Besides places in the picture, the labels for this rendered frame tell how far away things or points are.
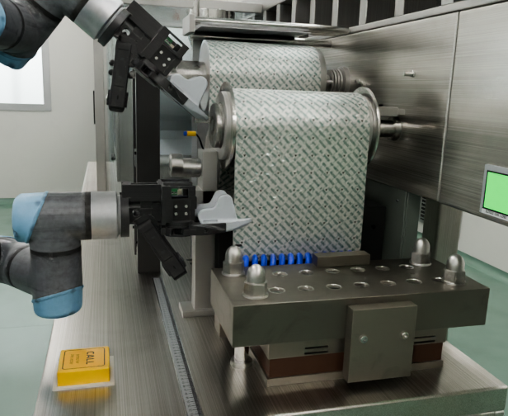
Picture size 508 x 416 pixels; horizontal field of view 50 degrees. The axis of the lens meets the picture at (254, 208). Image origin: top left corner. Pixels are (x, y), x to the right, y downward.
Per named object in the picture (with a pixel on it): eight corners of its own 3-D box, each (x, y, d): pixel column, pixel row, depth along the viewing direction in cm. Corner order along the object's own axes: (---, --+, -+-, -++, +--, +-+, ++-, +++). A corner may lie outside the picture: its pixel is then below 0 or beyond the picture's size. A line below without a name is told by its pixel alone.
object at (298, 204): (232, 264, 93) (234, 155, 89) (358, 257, 99) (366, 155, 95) (232, 265, 92) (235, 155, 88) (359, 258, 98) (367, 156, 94)
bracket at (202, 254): (176, 308, 104) (176, 148, 98) (209, 305, 106) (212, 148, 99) (180, 319, 99) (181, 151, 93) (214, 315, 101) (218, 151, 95)
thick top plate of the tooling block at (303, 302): (209, 303, 88) (210, 267, 87) (427, 288, 99) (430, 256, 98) (232, 347, 73) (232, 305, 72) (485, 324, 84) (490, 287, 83)
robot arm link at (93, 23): (72, 20, 82) (75, 26, 89) (97, 41, 83) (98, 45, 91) (104, -19, 82) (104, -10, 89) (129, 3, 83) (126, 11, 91)
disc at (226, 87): (214, 163, 101) (215, 82, 99) (217, 163, 102) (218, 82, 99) (232, 174, 87) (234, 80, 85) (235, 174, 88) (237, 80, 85)
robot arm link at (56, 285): (53, 294, 94) (49, 232, 91) (95, 310, 87) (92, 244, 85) (10, 307, 87) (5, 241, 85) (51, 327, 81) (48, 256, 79)
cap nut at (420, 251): (405, 260, 95) (407, 235, 94) (423, 259, 96) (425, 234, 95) (416, 267, 92) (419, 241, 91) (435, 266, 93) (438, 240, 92)
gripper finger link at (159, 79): (190, 98, 88) (146, 60, 85) (183, 105, 88) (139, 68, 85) (186, 98, 92) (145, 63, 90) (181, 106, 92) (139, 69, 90)
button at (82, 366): (61, 364, 82) (60, 349, 81) (109, 359, 83) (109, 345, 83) (57, 388, 75) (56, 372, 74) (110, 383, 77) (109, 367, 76)
